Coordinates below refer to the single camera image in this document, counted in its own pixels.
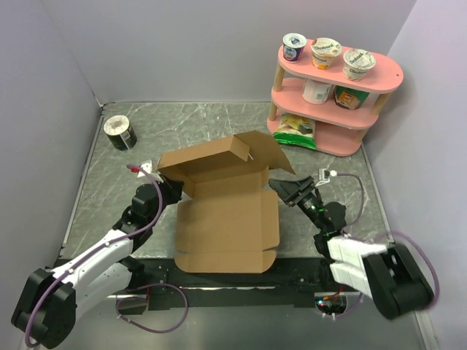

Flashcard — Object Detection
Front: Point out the white cup middle shelf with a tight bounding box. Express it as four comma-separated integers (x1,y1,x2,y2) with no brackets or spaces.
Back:
302,79,333,104

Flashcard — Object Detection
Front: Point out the black white can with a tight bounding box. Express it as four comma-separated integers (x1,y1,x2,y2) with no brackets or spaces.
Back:
104,115,137,151

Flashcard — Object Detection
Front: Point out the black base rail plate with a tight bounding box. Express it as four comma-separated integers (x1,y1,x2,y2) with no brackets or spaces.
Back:
54,257,369,313

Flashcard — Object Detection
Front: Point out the blue white yogurt cup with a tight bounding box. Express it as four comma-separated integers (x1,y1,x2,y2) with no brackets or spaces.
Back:
282,33,307,62

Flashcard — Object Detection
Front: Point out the orange Chobani yogurt cup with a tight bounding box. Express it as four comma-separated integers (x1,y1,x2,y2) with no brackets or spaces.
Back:
311,37,342,70

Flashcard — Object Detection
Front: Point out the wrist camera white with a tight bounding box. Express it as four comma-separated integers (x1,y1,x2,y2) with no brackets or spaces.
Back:
315,168,337,187
139,160,163,182

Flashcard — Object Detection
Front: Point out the pink three-tier shelf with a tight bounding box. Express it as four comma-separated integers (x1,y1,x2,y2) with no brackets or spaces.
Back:
267,45,404,157

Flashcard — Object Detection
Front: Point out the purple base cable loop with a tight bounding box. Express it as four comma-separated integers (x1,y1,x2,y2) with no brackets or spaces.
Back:
115,284,190,333

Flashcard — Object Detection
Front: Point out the brown cardboard box sheet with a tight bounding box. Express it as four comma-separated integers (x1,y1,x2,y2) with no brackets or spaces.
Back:
158,131,294,273

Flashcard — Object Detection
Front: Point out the green orange package middle shelf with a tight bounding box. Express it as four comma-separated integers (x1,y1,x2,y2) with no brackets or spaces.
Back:
333,85,369,110

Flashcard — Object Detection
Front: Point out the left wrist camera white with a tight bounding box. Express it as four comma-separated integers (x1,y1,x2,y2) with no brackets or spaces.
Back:
139,160,163,182

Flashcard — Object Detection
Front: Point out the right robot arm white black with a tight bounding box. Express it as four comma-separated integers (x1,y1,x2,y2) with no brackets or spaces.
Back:
269,169,440,320

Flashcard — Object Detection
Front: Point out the white Chobani yogurt cup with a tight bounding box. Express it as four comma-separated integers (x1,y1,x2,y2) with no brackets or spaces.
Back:
342,48,377,81

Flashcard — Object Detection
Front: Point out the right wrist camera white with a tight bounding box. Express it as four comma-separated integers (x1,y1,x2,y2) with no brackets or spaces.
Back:
315,168,337,187

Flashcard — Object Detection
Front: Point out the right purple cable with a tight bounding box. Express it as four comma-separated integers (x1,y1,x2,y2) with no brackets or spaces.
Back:
330,171,441,311

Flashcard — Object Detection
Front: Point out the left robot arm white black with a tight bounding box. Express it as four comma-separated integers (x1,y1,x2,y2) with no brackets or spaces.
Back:
11,176,183,349

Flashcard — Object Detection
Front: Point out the green chips bag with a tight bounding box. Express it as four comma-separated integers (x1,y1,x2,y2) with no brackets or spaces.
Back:
273,113,317,149

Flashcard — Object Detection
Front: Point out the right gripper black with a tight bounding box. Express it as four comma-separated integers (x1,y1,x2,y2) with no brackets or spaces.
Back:
269,176,326,232

